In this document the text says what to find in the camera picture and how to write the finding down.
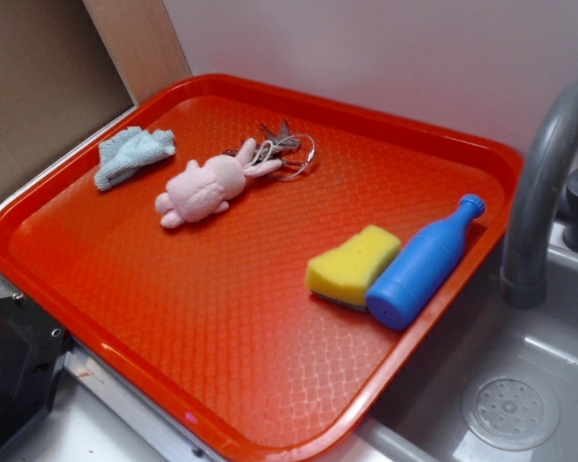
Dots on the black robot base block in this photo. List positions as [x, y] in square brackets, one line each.
[32, 354]

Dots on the light blue cloth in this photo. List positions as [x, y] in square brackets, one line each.
[127, 152]

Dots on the yellow sponge with scourer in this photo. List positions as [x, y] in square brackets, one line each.
[344, 274]

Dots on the red plastic tray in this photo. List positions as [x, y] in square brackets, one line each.
[213, 321]

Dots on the blue plastic bottle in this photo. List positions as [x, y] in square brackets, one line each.
[404, 288]

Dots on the grey curved faucet spout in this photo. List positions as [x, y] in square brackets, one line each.
[540, 199]

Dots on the wooden board edge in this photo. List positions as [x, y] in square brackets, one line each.
[142, 43]

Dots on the grey toy sink basin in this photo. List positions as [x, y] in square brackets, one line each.
[418, 417]

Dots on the brown cardboard panel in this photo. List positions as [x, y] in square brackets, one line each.
[58, 85]

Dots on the round sink drain strainer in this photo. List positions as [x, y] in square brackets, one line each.
[510, 409]

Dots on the pink plush bunny keychain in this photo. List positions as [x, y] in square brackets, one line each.
[201, 191]

